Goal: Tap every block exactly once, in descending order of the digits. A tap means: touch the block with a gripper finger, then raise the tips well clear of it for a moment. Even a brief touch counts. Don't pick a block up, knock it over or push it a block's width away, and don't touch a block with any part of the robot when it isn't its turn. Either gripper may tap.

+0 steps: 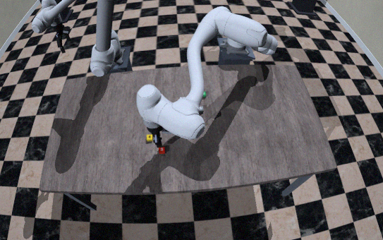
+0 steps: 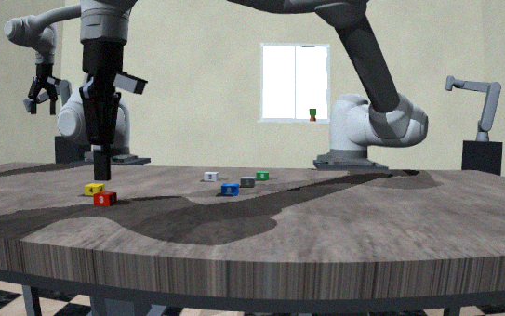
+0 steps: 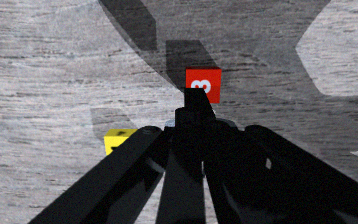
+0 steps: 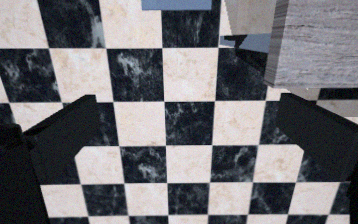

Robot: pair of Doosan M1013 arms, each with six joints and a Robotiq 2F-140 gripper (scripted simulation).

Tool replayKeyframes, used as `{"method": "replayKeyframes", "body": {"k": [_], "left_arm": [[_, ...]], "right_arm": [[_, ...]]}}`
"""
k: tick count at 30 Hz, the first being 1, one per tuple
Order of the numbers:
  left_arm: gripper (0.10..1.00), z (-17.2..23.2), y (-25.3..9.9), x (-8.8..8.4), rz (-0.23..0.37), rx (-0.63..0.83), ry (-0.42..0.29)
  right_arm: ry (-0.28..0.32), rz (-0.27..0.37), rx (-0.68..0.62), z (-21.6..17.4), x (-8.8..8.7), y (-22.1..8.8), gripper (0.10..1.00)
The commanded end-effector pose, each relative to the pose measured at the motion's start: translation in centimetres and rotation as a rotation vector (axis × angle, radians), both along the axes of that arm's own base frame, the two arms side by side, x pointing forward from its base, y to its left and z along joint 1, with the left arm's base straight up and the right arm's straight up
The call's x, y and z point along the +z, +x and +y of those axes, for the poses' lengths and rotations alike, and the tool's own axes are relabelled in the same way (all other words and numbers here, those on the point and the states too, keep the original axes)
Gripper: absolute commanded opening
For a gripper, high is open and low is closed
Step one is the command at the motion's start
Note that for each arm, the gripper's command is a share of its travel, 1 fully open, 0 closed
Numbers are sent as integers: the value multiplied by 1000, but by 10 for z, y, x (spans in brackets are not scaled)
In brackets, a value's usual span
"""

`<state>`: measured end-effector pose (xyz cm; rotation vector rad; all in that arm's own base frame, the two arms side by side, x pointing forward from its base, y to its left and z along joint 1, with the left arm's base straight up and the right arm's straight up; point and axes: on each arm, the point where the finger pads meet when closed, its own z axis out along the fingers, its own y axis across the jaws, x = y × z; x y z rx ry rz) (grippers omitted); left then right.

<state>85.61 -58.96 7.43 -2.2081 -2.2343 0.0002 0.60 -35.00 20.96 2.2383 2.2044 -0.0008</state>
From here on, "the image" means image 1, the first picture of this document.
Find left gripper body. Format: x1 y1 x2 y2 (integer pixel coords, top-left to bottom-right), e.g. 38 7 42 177
147 126 162 137

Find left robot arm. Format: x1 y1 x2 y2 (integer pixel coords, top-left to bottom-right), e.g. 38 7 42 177
136 6 278 140

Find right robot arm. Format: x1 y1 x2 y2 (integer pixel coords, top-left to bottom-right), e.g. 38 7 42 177
32 0 125 77

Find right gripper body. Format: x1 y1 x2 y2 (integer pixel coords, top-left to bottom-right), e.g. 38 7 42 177
52 22 63 36

